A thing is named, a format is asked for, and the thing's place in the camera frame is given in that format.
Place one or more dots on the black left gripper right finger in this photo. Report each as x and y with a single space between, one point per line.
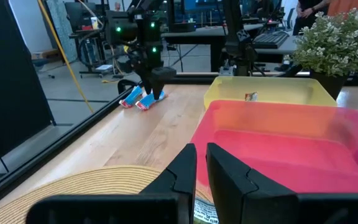
235 186

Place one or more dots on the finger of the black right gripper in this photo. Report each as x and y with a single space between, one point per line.
147 87
158 88

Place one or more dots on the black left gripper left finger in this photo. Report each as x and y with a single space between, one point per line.
172 186

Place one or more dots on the blue granola bar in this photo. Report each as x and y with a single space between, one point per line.
131 97
146 102

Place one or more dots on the silver granola bar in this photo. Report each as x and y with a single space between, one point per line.
205 214

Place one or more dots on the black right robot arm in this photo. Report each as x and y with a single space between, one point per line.
148 34

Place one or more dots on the multicoloured granola bar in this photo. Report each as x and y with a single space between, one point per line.
251 96

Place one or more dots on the red plastic bin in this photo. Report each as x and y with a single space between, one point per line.
275 149

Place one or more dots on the dark long desk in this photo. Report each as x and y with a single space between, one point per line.
197 32

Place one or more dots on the black equipment cart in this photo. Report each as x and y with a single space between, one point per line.
85 34

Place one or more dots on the round wooden board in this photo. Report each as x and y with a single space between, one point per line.
89 186

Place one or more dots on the cardboard box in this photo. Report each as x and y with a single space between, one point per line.
45 54

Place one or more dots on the yellow plastic bin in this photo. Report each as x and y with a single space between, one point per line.
275 88

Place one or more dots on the black keyboard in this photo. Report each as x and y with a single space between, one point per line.
270 40

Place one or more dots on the black partition panel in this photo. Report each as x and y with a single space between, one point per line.
8 77

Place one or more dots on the black plant pot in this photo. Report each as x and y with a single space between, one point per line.
329 84

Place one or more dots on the person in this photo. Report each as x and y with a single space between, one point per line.
309 15
346 6

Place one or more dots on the artificial white-green plant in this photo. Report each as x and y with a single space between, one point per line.
337 43

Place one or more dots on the black aluminium table frame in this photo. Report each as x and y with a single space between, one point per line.
57 149

